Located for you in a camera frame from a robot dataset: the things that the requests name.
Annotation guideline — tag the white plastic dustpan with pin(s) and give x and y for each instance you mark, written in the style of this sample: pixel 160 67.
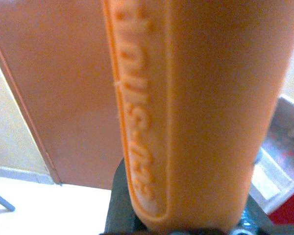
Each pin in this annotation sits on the white plastic dustpan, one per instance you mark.
pixel 276 156

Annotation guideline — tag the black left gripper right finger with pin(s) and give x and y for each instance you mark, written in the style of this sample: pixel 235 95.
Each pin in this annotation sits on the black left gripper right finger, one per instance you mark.
pixel 251 218

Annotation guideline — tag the brown wooden door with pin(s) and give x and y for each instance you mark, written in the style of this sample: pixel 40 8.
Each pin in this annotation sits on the brown wooden door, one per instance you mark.
pixel 61 93

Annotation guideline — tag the grey metal furniture leg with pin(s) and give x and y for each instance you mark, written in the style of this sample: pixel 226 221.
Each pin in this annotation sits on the grey metal furniture leg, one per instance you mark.
pixel 1 200

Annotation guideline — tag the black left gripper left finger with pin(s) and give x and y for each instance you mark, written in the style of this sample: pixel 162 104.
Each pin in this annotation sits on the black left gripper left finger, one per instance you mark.
pixel 120 195

